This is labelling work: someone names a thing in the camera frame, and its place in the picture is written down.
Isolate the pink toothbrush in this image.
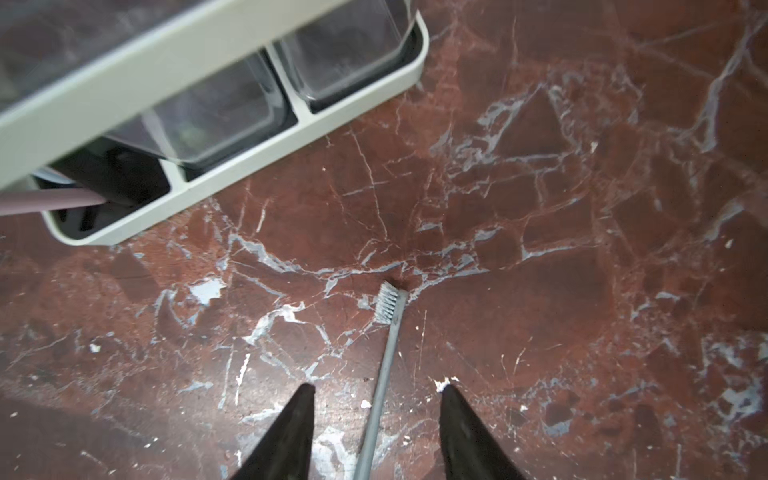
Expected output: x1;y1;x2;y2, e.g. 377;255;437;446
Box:
0;188;107;217

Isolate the dark grey toothbrush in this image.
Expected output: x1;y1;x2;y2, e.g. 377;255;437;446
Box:
353;282;408;480

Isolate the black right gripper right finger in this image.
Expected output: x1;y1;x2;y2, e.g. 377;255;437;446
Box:
439;384;525;480

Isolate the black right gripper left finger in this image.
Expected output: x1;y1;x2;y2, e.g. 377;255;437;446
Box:
232;383;315;480

